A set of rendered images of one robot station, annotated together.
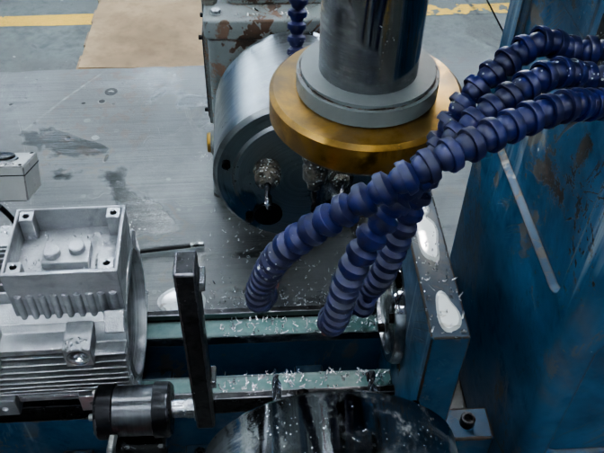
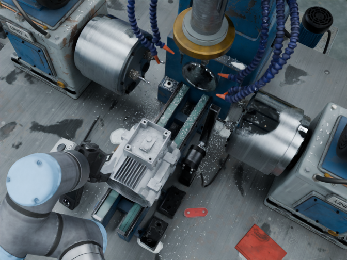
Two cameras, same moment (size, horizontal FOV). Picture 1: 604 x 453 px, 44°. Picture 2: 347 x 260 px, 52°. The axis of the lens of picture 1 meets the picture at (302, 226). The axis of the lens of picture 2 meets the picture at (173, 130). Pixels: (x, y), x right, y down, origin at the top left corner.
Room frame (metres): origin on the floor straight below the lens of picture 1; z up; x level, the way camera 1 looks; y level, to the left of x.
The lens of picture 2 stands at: (0.30, 0.60, 2.12)
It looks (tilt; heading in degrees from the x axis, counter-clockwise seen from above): 64 degrees down; 297
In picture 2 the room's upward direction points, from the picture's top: 8 degrees clockwise
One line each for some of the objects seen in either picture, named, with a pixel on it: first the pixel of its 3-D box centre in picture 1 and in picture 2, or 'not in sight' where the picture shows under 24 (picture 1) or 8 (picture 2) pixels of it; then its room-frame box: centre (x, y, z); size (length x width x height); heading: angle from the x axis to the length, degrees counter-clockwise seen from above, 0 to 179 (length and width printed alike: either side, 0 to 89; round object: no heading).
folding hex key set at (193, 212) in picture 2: not in sight; (195, 212); (0.32, 0.27, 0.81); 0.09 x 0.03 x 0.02; 38
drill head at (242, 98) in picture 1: (297, 114); (105, 49); (0.93, 0.01, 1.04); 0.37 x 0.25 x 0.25; 5
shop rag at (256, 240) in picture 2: not in sight; (261, 249); (0.06, 0.25, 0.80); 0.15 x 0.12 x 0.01; 170
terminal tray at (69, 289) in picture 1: (71, 261); (147, 144); (0.55, 0.26, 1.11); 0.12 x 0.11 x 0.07; 96
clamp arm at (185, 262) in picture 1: (195, 349); (208, 127); (0.43, 0.10, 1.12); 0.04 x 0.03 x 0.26; 95
